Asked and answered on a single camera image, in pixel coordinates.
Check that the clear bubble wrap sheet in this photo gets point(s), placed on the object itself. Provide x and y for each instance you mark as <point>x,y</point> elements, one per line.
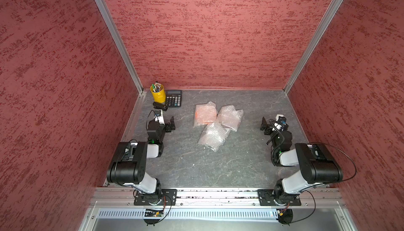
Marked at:
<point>214,136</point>

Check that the perforated cable duct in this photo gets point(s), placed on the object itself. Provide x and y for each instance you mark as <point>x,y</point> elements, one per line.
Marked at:
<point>259,215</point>

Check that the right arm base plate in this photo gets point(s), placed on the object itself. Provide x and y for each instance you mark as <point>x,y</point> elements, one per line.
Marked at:
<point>271,198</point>

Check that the black calculator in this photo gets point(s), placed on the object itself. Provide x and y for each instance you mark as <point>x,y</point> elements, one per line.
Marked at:
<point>174,98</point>

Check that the aluminium front rail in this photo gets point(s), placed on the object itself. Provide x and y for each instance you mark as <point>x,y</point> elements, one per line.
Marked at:
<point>221,197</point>

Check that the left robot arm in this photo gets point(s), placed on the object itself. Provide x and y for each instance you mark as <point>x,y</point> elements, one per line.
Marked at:
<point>128,166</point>

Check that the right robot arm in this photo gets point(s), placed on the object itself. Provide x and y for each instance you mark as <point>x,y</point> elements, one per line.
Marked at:
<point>316,165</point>

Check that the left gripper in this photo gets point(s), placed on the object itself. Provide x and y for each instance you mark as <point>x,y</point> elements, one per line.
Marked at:
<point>167,125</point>

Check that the bubble wrapped pink plate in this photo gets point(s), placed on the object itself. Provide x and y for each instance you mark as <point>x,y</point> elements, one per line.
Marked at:
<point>230,118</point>

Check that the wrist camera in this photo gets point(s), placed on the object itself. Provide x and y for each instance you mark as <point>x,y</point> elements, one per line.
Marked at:
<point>280,118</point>
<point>159,116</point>

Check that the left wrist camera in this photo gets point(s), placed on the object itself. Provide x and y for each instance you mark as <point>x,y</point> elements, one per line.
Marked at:
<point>159,116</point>

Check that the bubble wrapped orange plate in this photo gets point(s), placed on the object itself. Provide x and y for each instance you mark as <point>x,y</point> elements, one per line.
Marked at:
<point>205,114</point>

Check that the yellow pen cup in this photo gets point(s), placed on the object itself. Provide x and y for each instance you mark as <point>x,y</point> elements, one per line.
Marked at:
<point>159,97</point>

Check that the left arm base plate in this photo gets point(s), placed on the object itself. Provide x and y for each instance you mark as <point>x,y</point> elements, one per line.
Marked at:
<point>165,197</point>

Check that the black stapler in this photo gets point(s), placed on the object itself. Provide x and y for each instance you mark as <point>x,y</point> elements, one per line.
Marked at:
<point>160,106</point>

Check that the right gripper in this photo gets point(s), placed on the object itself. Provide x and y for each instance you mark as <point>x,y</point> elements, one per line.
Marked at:
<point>269,127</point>

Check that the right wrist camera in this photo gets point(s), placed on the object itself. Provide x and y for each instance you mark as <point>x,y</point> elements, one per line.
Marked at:
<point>280,118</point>

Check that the pens in cup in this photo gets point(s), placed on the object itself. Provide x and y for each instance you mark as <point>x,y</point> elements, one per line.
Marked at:
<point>156,87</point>

